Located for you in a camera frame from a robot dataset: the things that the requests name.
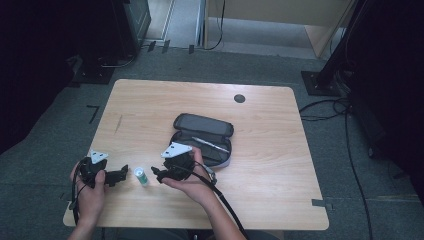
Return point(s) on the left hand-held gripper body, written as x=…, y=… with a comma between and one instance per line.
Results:
x=90, y=170

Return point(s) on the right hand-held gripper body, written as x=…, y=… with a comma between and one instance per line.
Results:
x=178, y=166

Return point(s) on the green and white glue stick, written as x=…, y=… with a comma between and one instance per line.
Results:
x=141, y=176

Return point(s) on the black zip pencil case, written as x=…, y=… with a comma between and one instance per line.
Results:
x=203, y=125

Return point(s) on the person's right hand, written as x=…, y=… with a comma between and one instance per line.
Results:
x=198, y=186

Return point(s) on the person's left hand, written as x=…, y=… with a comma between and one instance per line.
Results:
x=90, y=203

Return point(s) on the black angled floor tape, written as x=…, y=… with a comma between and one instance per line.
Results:
x=93, y=112

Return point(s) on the round dark table grommet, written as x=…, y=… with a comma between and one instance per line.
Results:
x=239, y=98

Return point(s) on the black cabinet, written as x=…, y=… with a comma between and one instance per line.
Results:
x=131, y=26

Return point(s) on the grey tape strip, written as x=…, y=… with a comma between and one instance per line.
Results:
x=321, y=203

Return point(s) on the black metal stand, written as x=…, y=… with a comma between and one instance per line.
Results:
x=330, y=66

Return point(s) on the light wooden furniture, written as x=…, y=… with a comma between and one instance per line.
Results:
x=283, y=13

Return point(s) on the black stand base plate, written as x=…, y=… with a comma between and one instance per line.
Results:
x=93, y=71

